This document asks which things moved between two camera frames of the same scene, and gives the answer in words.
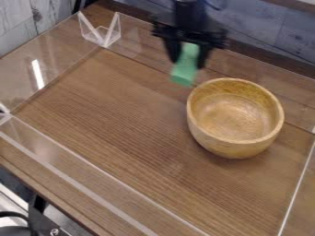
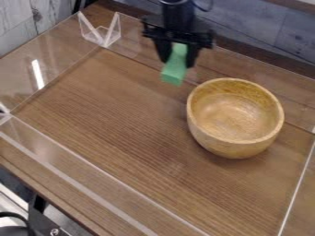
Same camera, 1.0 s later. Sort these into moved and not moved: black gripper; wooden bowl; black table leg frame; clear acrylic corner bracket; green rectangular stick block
Moved: black gripper; green rectangular stick block
Not moved: wooden bowl; black table leg frame; clear acrylic corner bracket
